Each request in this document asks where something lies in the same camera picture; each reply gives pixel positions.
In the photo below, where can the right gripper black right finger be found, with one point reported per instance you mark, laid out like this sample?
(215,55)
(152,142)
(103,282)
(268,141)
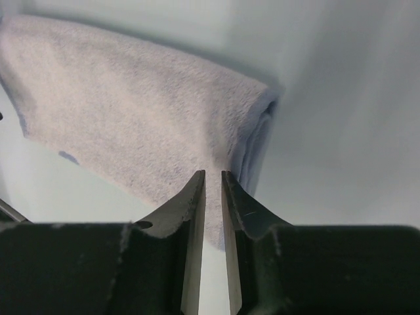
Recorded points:
(275,267)

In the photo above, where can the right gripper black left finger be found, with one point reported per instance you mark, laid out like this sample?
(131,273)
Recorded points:
(151,266)

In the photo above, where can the light blue towel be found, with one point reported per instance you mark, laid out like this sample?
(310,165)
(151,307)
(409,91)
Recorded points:
(141,115)

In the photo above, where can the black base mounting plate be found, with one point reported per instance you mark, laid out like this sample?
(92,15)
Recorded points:
(9,214)

